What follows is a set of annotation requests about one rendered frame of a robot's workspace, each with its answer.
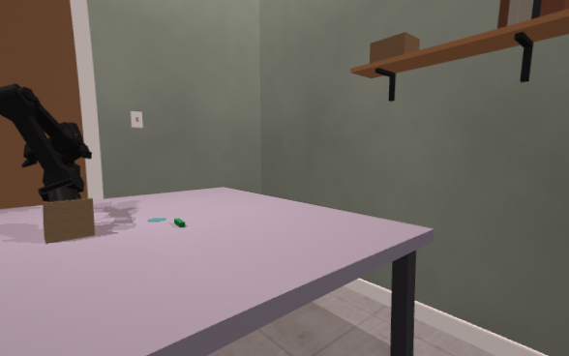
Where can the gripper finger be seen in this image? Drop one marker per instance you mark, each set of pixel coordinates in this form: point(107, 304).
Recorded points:
point(28, 162)

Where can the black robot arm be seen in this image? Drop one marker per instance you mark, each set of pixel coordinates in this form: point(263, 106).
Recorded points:
point(18, 104)

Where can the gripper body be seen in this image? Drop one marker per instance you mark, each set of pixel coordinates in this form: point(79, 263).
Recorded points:
point(28, 154)

